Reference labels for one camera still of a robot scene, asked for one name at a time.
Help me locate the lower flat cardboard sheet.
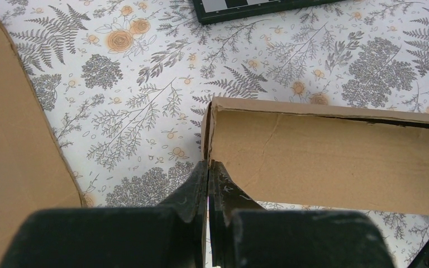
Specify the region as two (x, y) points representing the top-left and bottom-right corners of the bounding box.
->
(0, 21), (82, 261)

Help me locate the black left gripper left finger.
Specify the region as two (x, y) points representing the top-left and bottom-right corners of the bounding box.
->
(0, 161), (208, 267)

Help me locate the black white checkerboard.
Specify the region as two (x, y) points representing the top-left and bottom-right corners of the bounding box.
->
(192, 0), (336, 25)

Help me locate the floral patterned table mat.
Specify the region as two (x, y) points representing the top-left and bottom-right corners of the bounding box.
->
(0, 1), (429, 207)

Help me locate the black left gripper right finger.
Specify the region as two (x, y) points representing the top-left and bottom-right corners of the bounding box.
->
(208, 162), (394, 267)

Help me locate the cardboard box sheet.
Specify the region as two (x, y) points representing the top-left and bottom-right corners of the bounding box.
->
(202, 97), (429, 215)

